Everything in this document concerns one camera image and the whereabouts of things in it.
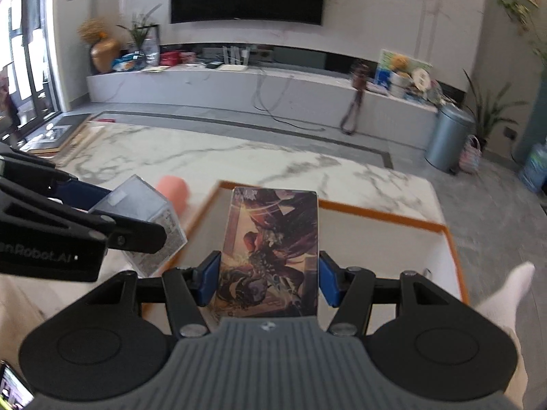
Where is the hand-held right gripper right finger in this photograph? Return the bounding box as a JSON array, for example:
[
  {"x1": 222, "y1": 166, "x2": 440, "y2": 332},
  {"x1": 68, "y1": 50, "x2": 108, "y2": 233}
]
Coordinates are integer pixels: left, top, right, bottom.
[{"x1": 318, "y1": 251, "x2": 460, "y2": 334}]

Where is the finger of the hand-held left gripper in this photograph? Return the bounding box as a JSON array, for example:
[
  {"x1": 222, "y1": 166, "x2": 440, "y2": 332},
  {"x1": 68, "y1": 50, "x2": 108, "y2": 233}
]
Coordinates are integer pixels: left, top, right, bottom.
[
  {"x1": 0, "y1": 143, "x2": 116, "y2": 212},
  {"x1": 0, "y1": 177, "x2": 167, "y2": 252}
]

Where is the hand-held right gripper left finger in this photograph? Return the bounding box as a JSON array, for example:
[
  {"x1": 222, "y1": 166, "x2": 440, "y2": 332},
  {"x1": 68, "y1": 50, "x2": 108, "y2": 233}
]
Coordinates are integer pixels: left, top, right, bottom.
[{"x1": 88, "y1": 251, "x2": 222, "y2": 337}]

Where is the clear cube box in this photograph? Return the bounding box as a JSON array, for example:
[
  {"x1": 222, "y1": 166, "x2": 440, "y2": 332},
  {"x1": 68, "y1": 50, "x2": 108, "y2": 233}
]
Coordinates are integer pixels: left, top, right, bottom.
[{"x1": 89, "y1": 174, "x2": 189, "y2": 278}]

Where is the pink cup with handle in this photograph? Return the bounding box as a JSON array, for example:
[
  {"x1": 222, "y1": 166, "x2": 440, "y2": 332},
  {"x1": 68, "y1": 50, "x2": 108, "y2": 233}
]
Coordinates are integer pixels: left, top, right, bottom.
[{"x1": 155, "y1": 175, "x2": 189, "y2": 218}]

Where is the orange storage box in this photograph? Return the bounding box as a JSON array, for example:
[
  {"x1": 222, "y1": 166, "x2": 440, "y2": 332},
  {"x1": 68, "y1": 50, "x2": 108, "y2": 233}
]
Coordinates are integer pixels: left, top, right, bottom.
[{"x1": 139, "y1": 179, "x2": 471, "y2": 321}]

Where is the illustrated card box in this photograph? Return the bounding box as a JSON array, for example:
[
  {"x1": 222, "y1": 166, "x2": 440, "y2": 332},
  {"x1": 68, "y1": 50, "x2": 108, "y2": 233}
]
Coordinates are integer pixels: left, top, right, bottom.
[{"x1": 217, "y1": 186, "x2": 320, "y2": 321}]

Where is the framed picture on floor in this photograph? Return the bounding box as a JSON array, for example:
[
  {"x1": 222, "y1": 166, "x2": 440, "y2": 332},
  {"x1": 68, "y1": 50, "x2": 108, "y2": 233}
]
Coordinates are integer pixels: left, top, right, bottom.
[{"x1": 21, "y1": 113, "x2": 107, "y2": 154}]

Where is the blue snack packet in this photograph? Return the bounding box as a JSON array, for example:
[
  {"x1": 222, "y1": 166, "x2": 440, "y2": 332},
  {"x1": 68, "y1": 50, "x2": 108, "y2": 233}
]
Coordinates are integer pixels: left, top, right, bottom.
[{"x1": 113, "y1": 53, "x2": 146, "y2": 72}]

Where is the gold vase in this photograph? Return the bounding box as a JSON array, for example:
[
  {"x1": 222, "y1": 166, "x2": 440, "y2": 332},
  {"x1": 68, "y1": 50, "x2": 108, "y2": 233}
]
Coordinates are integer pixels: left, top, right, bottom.
[{"x1": 91, "y1": 38, "x2": 121, "y2": 74}]

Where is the smartphone with lit screen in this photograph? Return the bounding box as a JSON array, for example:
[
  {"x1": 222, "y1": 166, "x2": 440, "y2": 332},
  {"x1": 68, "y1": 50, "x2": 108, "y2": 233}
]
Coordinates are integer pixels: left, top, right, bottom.
[{"x1": 0, "y1": 361, "x2": 35, "y2": 410}]

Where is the dried flower bunch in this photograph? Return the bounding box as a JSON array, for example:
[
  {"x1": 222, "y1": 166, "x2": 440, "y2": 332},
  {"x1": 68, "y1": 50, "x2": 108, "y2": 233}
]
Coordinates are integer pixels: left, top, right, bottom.
[{"x1": 78, "y1": 19, "x2": 107, "y2": 45}]

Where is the silver pouch bag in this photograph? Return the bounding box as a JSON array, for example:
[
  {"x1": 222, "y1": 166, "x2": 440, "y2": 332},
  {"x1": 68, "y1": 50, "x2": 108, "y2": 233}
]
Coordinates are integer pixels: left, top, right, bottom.
[{"x1": 141, "y1": 26, "x2": 161, "y2": 67}]

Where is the green grass plant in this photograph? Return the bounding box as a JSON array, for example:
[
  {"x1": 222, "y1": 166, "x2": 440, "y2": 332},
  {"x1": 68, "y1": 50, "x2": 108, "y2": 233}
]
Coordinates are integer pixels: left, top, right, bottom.
[{"x1": 117, "y1": 4, "x2": 163, "y2": 52}]

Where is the person's white socked foot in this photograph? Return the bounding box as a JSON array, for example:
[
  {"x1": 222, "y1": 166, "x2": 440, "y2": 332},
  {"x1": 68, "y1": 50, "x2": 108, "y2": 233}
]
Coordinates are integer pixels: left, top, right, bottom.
[{"x1": 474, "y1": 262, "x2": 537, "y2": 410}]

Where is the grey pedal trash can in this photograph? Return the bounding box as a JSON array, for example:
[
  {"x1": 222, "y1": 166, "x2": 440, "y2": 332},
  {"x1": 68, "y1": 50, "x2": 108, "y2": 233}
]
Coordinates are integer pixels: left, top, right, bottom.
[{"x1": 424, "y1": 105, "x2": 476, "y2": 172}]

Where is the pink woven basket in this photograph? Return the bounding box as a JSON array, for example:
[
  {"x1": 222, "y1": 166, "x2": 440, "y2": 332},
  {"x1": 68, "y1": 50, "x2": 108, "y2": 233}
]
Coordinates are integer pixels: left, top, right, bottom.
[{"x1": 459, "y1": 134, "x2": 483, "y2": 174}]

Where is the white router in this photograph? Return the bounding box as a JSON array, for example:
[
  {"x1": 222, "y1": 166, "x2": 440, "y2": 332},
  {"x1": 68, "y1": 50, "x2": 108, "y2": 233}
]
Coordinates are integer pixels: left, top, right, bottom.
[{"x1": 222, "y1": 45, "x2": 251, "y2": 70}]

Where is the sunflower picture board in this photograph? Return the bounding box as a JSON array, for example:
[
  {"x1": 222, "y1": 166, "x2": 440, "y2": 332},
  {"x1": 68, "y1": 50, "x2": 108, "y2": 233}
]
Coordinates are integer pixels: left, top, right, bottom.
[{"x1": 376, "y1": 49, "x2": 432, "y2": 95}]

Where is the potted long-leaf plant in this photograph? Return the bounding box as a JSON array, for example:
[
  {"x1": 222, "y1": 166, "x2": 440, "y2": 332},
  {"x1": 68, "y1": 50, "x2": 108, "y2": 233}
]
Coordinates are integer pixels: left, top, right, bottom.
[{"x1": 464, "y1": 68, "x2": 526, "y2": 146}]

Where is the blue water jug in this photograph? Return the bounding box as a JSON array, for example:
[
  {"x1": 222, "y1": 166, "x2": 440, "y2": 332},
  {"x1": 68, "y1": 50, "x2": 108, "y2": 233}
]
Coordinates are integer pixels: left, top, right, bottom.
[{"x1": 518, "y1": 140, "x2": 547, "y2": 193}]

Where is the leafy branch plant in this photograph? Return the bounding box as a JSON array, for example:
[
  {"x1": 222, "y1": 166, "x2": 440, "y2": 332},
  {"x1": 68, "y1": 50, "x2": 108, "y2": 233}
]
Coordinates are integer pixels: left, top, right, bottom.
[{"x1": 493, "y1": 0, "x2": 547, "y2": 73}]

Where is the black cable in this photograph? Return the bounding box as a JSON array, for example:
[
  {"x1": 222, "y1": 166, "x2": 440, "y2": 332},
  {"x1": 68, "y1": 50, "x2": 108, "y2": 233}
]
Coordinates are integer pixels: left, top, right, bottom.
[{"x1": 252, "y1": 68, "x2": 338, "y2": 131}]

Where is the camera with strap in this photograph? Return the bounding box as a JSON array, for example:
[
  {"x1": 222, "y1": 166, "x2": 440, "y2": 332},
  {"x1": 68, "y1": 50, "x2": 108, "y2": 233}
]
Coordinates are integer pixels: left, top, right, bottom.
[{"x1": 339, "y1": 62, "x2": 372, "y2": 135}]

